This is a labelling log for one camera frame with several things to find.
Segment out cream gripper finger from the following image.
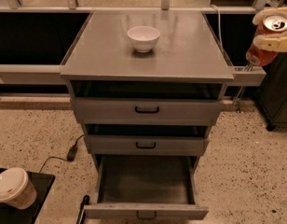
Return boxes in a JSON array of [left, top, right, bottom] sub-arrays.
[[253, 7, 287, 25], [253, 35, 287, 52]]

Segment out orange coke can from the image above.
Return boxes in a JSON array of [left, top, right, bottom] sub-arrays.
[[246, 8, 287, 66]]

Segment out grey metal drawer cabinet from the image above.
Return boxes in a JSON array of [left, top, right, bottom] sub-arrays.
[[59, 9, 236, 173]]

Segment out top grey drawer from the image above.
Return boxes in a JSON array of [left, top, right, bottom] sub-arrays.
[[71, 98, 223, 126]]

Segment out middle grey drawer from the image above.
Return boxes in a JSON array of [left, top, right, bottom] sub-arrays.
[[85, 135, 209, 157]]

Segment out bottom grey open drawer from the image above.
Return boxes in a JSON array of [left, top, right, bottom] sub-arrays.
[[85, 155, 208, 220]]

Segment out dark cabinet at right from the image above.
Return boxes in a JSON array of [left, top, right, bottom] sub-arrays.
[[255, 53, 287, 131]]

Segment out metal diagonal rod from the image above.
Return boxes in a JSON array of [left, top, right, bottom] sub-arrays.
[[231, 63, 254, 112]]

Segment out white bowl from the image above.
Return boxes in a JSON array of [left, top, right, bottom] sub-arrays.
[[127, 26, 160, 53]]

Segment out paper coffee cup white lid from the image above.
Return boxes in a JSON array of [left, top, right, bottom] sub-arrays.
[[0, 167, 37, 210]]

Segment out black side table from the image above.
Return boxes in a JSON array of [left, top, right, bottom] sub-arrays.
[[0, 168, 55, 224]]

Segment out white hanging cable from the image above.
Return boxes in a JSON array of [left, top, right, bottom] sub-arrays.
[[209, 4, 225, 53]]

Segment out black power adapter with cable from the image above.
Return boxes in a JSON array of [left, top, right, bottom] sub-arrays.
[[39, 134, 83, 172]]

